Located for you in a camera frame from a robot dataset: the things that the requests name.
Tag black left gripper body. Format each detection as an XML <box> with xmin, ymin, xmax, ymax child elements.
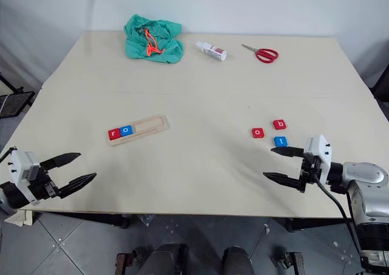
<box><xmin>29</xmin><ymin>164</ymin><xmax>61</xmax><ymax>202</ymax></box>

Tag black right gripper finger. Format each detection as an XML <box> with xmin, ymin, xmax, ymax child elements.
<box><xmin>263</xmin><ymin>172</ymin><xmax>305</xmax><ymax>193</ymax></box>
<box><xmin>270</xmin><ymin>145</ymin><xmax>305</xmax><ymax>159</ymax></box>

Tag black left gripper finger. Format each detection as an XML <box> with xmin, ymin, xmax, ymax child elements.
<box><xmin>39</xmin><ymin>152</ymin><xmax>82</xmax><ymax>170</ymax></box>
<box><xmin>56</xmin><ymin>172</ymin><xmax>98</xmax><ymax>200</ymax></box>

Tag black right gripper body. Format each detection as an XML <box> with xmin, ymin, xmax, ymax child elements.
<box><xmin>297</xmin><ymin>151</ymin><xmax>323</xmax><ymax>194</ymax></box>

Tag blue letter tile t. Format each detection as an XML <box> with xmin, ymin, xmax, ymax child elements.
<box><xmin>272</xmin><ymin>135</ymin><xmax>289</xmax><ymax>148</ymax></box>

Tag wooden letter tray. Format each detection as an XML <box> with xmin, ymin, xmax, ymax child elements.
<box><xmin>107</xmin><ymin>114</ymin><xmax>171</xmax><ymax>148</ymax></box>

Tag beige cardboard piece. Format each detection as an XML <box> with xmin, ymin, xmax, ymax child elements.
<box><xmin>2</xmin><ymin>209</ymin><xmax>33</xmax><ymax>228</ymax></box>

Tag black metal stand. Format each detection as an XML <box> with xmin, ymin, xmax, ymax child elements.
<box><xmin>0</xmin><ymin>72</ymin><xmax>36</xmax><ymax>119</ymax></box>

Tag dark rounded cylinder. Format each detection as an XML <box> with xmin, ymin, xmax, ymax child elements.
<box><xmin>221</xmin><ymin>245</ymin><xmax>255</xmax><ymax>275</ymax></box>
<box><xmin>142</xmin><ymin>242</ymin><xmax>191</xmax><ymax>275</ymax></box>

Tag white spray bottle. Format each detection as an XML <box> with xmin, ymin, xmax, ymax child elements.
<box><xmin>194</xmin><ymin>41</ymin><xmax>229</xmax><ymax>62</ymax></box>

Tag green crumpled cloth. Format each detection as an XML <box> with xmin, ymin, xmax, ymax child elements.
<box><xmin>123</xmin><ymin>13</ymin><xmax>185</xmax><ymax>65</ymax></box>

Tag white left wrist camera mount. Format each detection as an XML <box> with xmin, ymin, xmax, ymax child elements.
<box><xmin>9</xmin><ymin>149</ymin><xmax>42</xmax><ymax>204</ymax></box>

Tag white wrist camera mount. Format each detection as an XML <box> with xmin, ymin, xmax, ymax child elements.
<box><xmin>305</xmin><ymin>134</ymin><xmax>332</xmax><ymax>186</ymax></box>
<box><xmin>9</xmin><ymin>149</ymin><xmax>42</xmax><ymax>204</ymax></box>

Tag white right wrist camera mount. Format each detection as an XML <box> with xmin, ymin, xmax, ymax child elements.
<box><xmin>305</xmin><ymin>134</ymin><xmax>332</xmax><ymax>186</ymax></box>

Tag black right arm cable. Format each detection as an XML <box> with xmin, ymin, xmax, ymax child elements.
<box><xmin>311</xmin><ymin>173</ymin><xmax>365</xmax><ymax>270</ymax></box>

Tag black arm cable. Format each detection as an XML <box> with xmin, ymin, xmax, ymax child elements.
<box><xmin>0</xmin><ymin>146</ymin><xmax>16</xmax><ymax>162</ymax></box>
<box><xmin>311</xmin><ymin>173</ymin><xmax>365</xmax><ymax>270</ymax></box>

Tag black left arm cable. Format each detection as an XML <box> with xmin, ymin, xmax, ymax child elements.
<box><xmin>0</xmin><ymin>146</ymin><xmax>16</xmax><ymax>162</ymax></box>

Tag black table leg frame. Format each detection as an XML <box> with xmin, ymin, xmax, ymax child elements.
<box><xmin>284</xmin><ymin>217</ymin><xmax>351</xmax><ymax>234</ymax></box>

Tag rusty metal caster frame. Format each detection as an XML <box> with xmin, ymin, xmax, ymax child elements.
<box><xmin>272</xmin><ymin>249</ymin><xmax>305</xmax><ymax>275</ymax></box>
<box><xmin>114</xmin><ymin>249</ymin><xmax>144</xmax><ymax>275</ymax></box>

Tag red handled scissors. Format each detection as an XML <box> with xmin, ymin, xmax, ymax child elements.
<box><xmin>241</xmin><ymin>43</ymin><xmax>280</xmax><ymax>64</ymax></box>

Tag orange cord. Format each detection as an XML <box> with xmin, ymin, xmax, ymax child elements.
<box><xmin>142</xmin><ymin>27</ymin><xmax>167</xmax><ymax>57</ymax></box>

